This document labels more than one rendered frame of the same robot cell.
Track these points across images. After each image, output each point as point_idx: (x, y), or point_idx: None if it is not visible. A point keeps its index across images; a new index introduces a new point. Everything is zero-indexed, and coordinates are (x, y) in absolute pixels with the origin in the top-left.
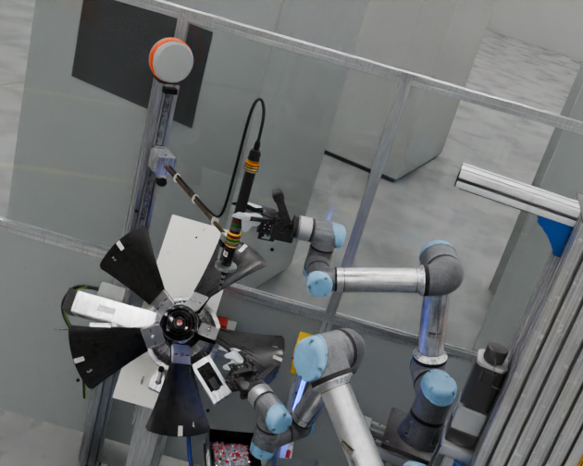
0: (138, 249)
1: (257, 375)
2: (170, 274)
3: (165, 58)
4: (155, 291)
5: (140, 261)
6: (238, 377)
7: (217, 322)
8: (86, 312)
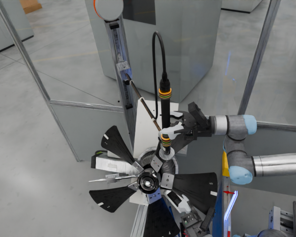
0: (115, 139)
1: (202, 222)
2: (144, 134)
3: (102, 5)
4: (131, 161)
5: (118, 146)
6: (189, 227)
7: (174, 160)
8: (103, 169)
